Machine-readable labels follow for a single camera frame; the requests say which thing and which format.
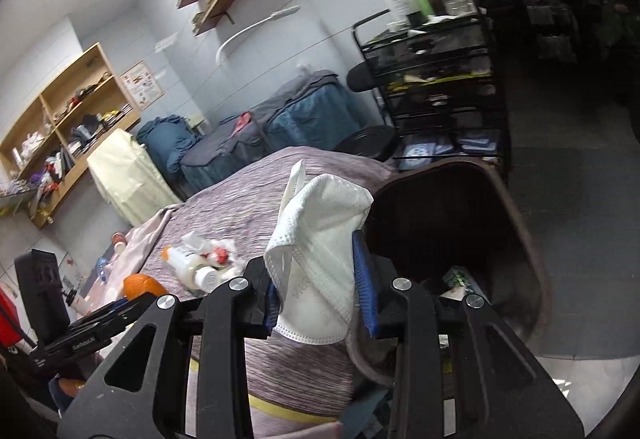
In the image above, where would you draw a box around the white face mask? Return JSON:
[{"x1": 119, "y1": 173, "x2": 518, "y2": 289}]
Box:
[{"x1": 264, "y1": 160, "x2": 373, "y2": 346}]

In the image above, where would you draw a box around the brown trash bin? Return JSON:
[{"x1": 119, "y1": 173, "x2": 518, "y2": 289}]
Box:
[{"x1": 344, "y1": 157, "x2": 547, "y2": 389}]

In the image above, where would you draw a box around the left hand dark glove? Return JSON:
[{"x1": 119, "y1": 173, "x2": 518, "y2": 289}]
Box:
[{"x1": 48, "y1": 375, "x2": 86, "y2": 414}]

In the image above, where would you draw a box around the small water bottle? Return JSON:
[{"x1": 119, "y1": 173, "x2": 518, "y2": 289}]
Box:
[{"x1": 96, "y1": 256, "x2": 110, "y2": 284}]

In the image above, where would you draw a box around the paper cup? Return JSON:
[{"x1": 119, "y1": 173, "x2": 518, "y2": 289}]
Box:
[{"x1": 112, "y1": 232, "x2": 128, "y2": 255}]

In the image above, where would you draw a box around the white lotion bottle on bed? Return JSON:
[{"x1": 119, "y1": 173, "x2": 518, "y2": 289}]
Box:
[{"x1": 160, "y1": 246, "x2": 219, "y2": 293}]

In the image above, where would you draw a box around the green box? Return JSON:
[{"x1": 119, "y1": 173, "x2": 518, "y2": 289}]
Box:
[{"x1": 440, "y1": 268, "x2": 475, "y2": 301}]

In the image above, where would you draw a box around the orange fruit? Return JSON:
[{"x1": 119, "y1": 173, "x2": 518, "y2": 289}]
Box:
[{"x1": 122, "y1": 273, "x2": 168, "y2": 300}]

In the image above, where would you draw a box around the purple striped bed cover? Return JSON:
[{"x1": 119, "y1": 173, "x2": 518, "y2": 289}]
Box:
[{"x1": 132, "y1": 147, "x2": 393, "y2": 438}]

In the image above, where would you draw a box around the pink blanket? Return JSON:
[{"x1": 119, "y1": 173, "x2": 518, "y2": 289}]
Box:
[{"x1": 86, "y1": 203, "x2": 183, "y2": 308}]

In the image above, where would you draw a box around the cream towel on chair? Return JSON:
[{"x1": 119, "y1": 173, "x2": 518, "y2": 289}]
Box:
[{"x1": 87, "y1": 128, "x2": 180, "y2": 227}]

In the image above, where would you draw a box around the black round stool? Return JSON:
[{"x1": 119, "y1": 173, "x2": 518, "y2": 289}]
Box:
[{"x1": 333, "y1": 125, "x2": 400, "y2": 162}]

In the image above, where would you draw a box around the dark blue cloth pile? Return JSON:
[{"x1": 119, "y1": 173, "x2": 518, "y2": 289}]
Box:
[{"x1": 136, "y1": 115, "x2": 202, "y2": 180}]

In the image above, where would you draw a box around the white floor lamp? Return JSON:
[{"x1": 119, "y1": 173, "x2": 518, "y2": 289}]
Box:
[{"x1": 215, "y1": 5, "x2": 300, "y2": 66}]

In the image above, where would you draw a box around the wooden wall cabinet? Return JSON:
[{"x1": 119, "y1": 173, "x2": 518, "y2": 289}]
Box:
[{"x1": 1, "y1": 44, "x2": 140, "y2": 229}]

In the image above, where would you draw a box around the wall poster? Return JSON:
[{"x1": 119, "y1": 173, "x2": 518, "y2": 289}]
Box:
[{"x1": 120, "y1": 60, "x2": 164, "y2": 111}]

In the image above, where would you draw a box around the black wire trolley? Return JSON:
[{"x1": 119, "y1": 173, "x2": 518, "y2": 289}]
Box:
[{"x1": 352, "y1": 10, "x2": 512, "y2": 176}]

